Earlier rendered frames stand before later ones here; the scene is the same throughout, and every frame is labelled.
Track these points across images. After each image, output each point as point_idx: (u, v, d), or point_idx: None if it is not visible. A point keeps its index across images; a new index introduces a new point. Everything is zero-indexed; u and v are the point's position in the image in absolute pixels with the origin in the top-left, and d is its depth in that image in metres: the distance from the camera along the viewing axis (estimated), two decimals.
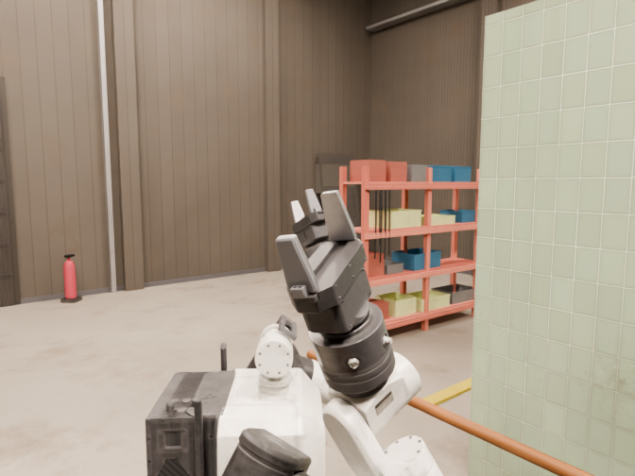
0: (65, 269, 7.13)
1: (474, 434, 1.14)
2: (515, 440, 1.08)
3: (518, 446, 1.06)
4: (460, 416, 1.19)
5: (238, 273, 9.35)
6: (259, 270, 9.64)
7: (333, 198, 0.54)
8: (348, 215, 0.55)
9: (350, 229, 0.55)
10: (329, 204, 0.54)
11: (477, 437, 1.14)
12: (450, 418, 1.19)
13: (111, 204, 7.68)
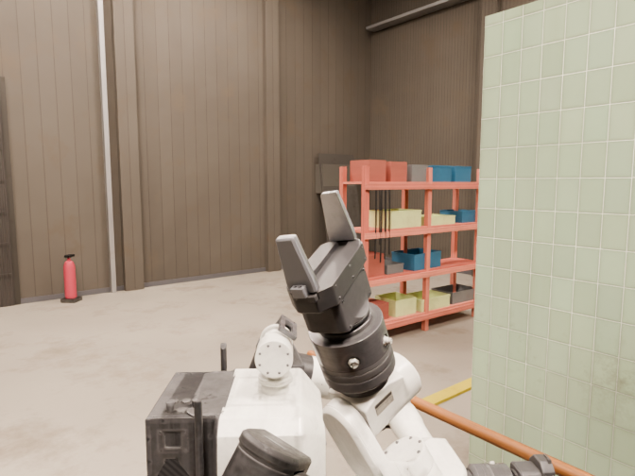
0: (65, 269, 7.13)
1: (474, 434, 1.14)
2: (515, 440, 1.08)
3: (518, 446, 1.06)
4: (460, 416, 1.19)
5: (238, 273, 9.35)
6: (259, 270, 9.64)
7: (333, 198, 0.54)
8: (348, 215, 0.55)
9: (350, 229, 0.55)
10: (329, 204, 0.54)
11: (477, 437, 1.14)
12: (450, 419, 1.19)
13: (111, 204, 7.68)
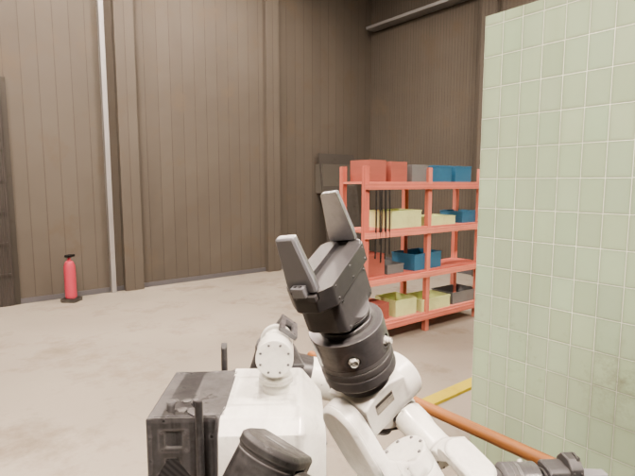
0: (65, 269, 7.13)
1: (475, 434, 1.14)
2: (516, 440, 1.08)
3: (519, 446, 1.06)
4: (461, 416, 1.19)
5: (238, 273, 9.35)
6: (259, 270, 9.64)
7: (333, 198, 0.54)
8: (348, 215, 0.55)
9: (350, 229, 0.55)
10: (329, 204, 0.54)
11: (478, 437, 1.14)
12: (450, 419, 1.20)
13: (111, 204, 7.68)
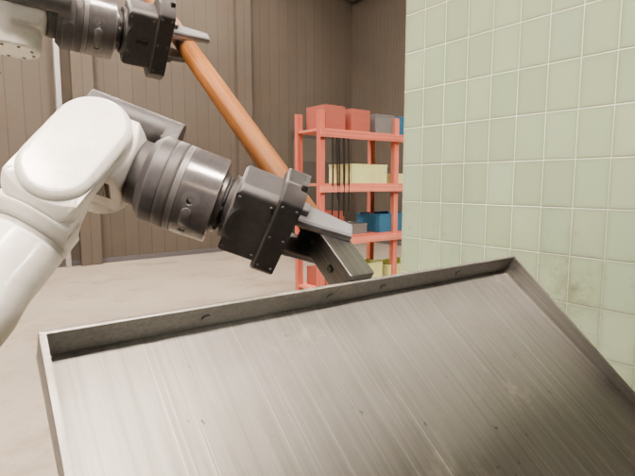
0: None
1: None
2: None
3: None
4: None
5: (208, 251, 8.84)
6: None
7: (343, 231, 0.51)
8: (324, 214, 0.51)
9: (310, 213, 0.51)
10: (337, 233, 0.50)
11: None
12: None
13: None
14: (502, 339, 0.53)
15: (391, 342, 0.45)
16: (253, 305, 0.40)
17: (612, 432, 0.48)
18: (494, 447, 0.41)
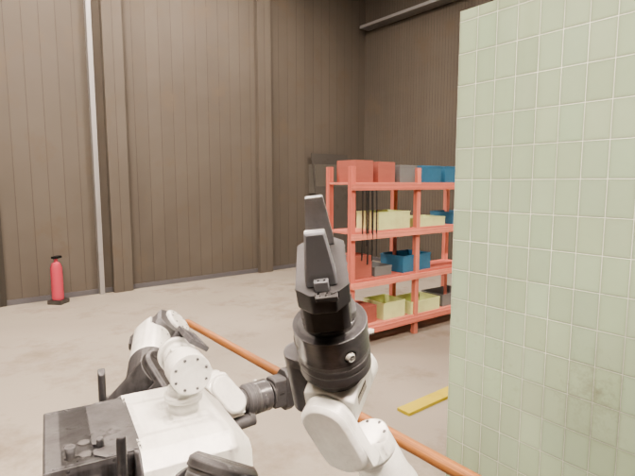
0: (52, 271, 7.04)
1: (265, 369, 1.57)
2: None
3: None
4: (260, 358, 1.61)
5: (230, 274, 9.26)
6: (250, 271, 9.55)
7: (317, 203, 0.53)
8: (329, 220, 0.55)
9: (331, 232, 0.55)
10: (313, 209, 0.53)
11: (266, 371, 1.56)
12: (253, 360, 1.62)
13: (98, 205, 7.60)
14: None
15: None
16: None
17: None
18: None
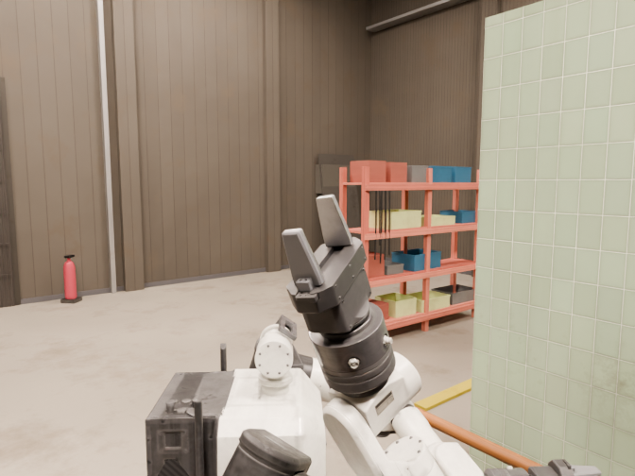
0: (65, 270, 7.13)
1: (497, 458, 1.05)
2: (542, 466, 0.99)
3: None
4: (481, 437, 1.10)
5: (238, 273, 9.35)
6: (259, 270, 9.64)
7: (328, 203, 0.53)
8: (344, 220, 0.54)
9: (346, 233, 0.54)
10: (324, 209, 0.53)
11: (501, 461, 1.05)
12: (469, 440, 1.11)
13: (111, 205, 7.68)
14: None
15: None
16: None
17: None
18: None
